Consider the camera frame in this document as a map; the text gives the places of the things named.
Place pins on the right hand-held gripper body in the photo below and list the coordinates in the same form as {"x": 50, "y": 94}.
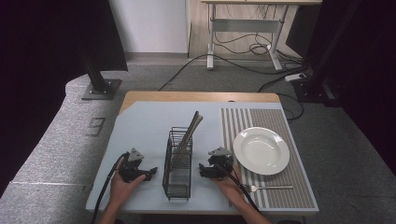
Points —
{"x": 221, "y": 161}

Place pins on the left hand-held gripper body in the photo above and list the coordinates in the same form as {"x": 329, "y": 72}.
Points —
{"x": 133, "y": 168}

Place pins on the person's left hand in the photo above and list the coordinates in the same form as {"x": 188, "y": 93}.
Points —
{"x": 120, "y": 189}

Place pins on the person's right hand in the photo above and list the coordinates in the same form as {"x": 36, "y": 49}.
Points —
{"x": 232, "y": 186}

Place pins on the light grey table board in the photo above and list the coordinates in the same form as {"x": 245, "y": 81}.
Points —
{"x": 143, "y": 130}

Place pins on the white round plate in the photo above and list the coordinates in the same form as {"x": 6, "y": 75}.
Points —
{"x": 261, "y": 151}

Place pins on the silver metal cutlery piece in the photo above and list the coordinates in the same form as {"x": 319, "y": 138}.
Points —
{"x": 195, "y": 126}
{"x": 190, "y": 127}

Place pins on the grey floor outlet cover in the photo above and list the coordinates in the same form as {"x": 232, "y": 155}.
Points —
{"x": 96, "y": 126}

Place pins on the silver fork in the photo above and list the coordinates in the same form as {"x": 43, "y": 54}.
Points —
{"x": 274, "y": 187}

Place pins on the wooden table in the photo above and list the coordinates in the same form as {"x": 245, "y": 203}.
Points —
{"x": 186, "y": 96}

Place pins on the grey striped placemat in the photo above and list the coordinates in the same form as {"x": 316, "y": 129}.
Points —
{"x": 292, "y": 186}

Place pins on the black metal stand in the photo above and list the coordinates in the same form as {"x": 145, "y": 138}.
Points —
{"x": 320, "y": 77}
{"x": 98, "y": 82}

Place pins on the white power strip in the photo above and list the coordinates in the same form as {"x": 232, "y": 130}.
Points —
{"x": 295, "y": 76}

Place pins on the black curtain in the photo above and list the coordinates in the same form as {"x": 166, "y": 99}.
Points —
{"x": 46, "y": 46}
{"x": 373, "y": 77}

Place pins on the white metal desk frame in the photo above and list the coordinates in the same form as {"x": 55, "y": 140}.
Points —
{"x": 246, "y": 25}

